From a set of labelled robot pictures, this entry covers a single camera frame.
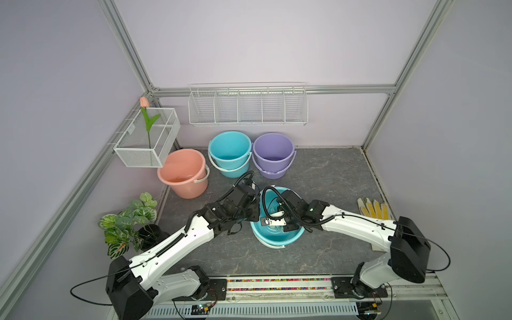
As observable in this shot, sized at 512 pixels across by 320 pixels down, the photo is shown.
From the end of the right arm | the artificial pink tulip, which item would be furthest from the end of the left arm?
the artificial pink tulip

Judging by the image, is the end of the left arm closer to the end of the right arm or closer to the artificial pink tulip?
the end of the right arm

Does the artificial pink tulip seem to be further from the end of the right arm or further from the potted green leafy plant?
the end of the right arm

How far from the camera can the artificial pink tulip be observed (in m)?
0.84
